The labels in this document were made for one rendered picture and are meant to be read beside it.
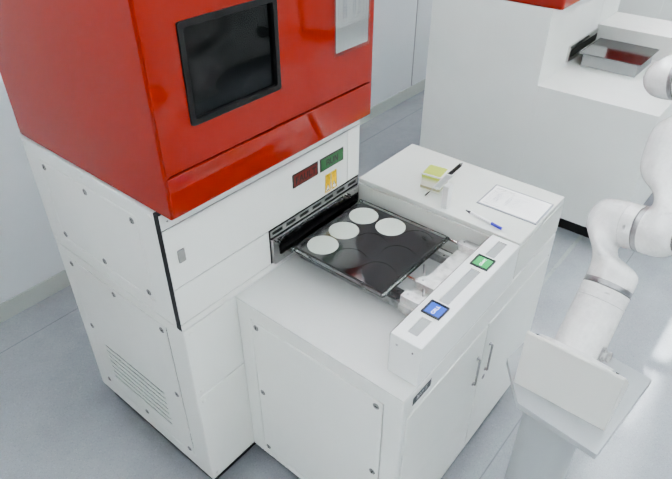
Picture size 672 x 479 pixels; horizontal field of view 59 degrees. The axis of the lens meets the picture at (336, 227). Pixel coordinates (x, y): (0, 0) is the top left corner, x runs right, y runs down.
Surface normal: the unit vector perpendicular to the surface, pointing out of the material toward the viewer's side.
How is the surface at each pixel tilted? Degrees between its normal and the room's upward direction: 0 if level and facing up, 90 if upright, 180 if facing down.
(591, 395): 90
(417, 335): 0
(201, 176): 90
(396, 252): 0
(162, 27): 90
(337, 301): 0
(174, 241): 90
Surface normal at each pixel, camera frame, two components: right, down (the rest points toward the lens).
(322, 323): 0.00, -0.82
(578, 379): -0.64, 0.44
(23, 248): 0.77, 0.36
